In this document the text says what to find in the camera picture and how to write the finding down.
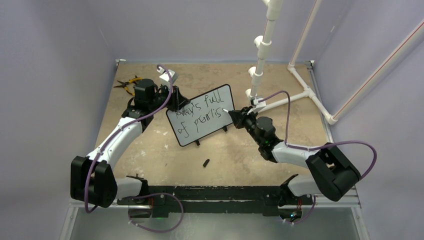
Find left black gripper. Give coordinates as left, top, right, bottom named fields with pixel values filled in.
left=149, top=82, right=190, bottom=113

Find black framed whiteboard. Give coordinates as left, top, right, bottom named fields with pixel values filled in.
left=166, top=84, right=235, bottom=147

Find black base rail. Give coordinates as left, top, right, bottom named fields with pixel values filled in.
left=145, top=185, right=296, bottom=218

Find yellow black pliers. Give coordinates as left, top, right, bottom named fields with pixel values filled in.
left=113, top=75, right=142, bottom=96

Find black marker cap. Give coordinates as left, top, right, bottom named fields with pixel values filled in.
left=202, top=159, right=210, bottom=168

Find white PVC pipe frame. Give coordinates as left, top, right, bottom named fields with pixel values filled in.
left=244, top=0, right=424, bottom=126

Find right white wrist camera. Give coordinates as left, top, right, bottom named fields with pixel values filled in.
left=248, top=96, right=267, bottom=114

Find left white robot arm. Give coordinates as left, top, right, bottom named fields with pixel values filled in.
left=70, top=78, right=190, bottom=213

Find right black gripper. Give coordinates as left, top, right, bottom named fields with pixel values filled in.
left=229, top=105, right=264, bottom=146

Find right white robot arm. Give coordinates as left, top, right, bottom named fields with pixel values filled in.
left=228, top=107, right=362, bottom=204

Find aluminium extrusion frame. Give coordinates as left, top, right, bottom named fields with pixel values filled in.
left=306, top=60, right=369, bottom=240

